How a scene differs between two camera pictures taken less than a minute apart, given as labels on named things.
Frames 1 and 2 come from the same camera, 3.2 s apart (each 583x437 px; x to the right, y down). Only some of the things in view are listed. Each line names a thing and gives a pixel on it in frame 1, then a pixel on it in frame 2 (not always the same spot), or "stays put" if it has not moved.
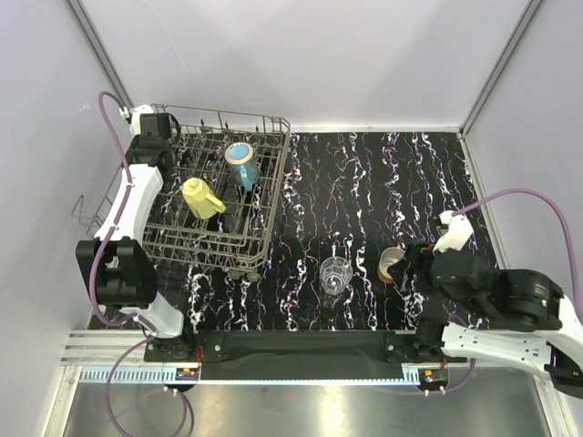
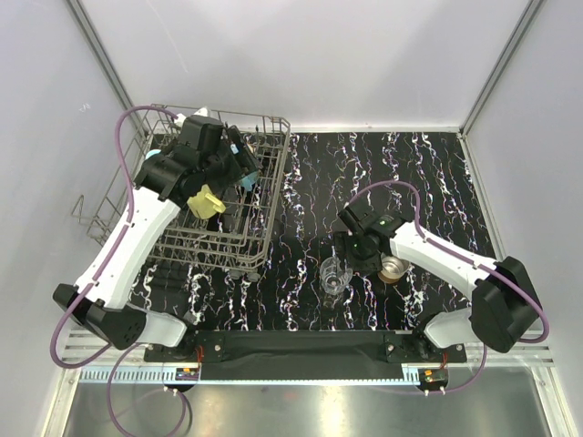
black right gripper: (417, 258) → (342, 241)
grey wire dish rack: (219, 201) stays put
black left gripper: (135, 142) → (244, 158)
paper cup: (202, 204) stays put
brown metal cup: (388, 258) stays put
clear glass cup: (334, 274) stays put
